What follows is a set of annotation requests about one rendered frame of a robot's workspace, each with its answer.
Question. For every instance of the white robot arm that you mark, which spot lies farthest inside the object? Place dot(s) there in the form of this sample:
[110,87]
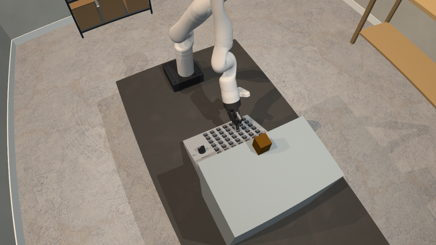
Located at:
[223,61]

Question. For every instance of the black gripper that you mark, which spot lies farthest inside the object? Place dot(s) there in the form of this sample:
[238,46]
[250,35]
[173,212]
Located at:
[233,113]

